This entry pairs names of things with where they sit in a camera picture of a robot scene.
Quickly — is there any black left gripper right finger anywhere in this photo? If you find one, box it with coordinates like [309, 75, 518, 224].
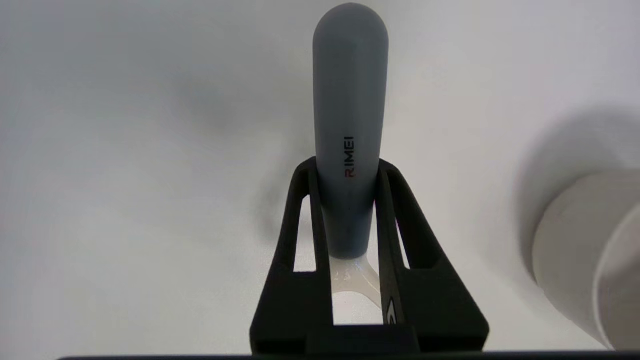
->
[374, 159, 490, 354]

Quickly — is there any grey handled white peeler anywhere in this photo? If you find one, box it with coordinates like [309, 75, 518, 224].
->
[313, 3, 390, 327]

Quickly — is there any white round bowl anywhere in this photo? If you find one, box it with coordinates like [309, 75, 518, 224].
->
[531, 170, 640, 351]

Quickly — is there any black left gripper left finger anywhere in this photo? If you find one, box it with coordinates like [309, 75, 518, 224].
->
[249, 157, 335, 356]

